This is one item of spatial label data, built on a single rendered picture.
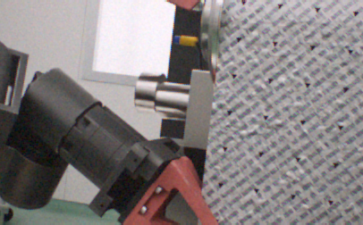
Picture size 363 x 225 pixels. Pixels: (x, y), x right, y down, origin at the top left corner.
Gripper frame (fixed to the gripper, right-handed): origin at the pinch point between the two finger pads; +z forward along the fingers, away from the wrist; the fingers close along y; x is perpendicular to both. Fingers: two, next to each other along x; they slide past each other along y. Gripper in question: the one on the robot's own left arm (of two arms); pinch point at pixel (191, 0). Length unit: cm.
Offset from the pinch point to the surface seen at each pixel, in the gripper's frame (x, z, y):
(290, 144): -1.7, 16.2, 7.1
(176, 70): -9.5, -3.2, -25.5
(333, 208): -2.7, 22.1, 6.8
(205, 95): -5.0, 7.1, 0.1
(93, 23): -116, -212, -540
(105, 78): -138, -175, -542
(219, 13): 1.6, 5.1, 8.6
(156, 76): -7.3, 2.3, -1.0
